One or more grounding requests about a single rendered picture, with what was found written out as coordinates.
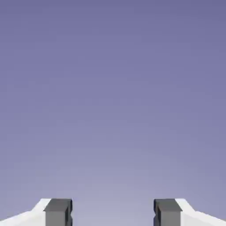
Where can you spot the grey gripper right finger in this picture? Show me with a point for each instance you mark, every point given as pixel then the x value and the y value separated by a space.
pixel 169 211

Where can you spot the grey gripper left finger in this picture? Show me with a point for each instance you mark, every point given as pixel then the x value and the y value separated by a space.
pixel 56 211

